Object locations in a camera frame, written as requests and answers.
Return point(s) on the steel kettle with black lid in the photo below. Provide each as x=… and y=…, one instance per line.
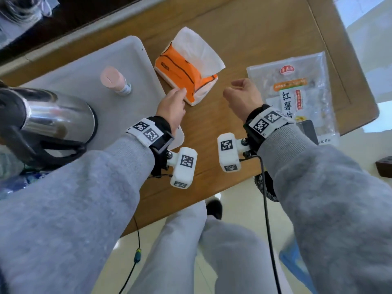
x=52, y=116

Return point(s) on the clear plastic labelled bag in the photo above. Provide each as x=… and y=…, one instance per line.
x=306, y=73

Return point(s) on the printed paper sheet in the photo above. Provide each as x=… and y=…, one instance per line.
x=12, y=33

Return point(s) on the dark wooden furniture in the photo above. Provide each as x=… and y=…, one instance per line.
x=384, y=168

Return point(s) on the person's right leg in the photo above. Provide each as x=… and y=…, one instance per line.
x=242, y=257

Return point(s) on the person's right hand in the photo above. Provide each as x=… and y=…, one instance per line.
x=245, y=97

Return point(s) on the person's left hand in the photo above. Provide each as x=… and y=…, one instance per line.
x=171, y=110

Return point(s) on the person's right forearm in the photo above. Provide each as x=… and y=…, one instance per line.
x=337, y=211

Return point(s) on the person's left leg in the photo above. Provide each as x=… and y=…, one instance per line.
x=168, y=257

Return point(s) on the white marker wrist tracker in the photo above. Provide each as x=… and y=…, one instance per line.
x=183, y=168
x=228, y=153

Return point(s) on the green cap water bottle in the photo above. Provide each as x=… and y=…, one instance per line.
x=9, y=163

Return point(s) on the orange tissue pack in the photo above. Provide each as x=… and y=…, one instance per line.
x=183, y=70

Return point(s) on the white marker right wrist tracker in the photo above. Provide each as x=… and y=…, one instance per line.
x=228, y=153

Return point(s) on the large white tray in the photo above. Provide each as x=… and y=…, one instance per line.
x=76, y=73

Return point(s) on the blue plastic stool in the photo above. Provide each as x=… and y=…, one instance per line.
x=294, y=260

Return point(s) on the small pink capped bottle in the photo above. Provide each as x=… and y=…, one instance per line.
x=113, y=79

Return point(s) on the person's leg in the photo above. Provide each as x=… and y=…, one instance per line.
x=168, y=257
x=242, y=257

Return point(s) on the white marker left wrist tracker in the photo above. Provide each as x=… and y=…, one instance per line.
x=183, y=168

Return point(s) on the blue cap water bottle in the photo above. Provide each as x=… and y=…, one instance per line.
x=35, y=178

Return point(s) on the person's left forearm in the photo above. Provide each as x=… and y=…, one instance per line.
x=67, y=217

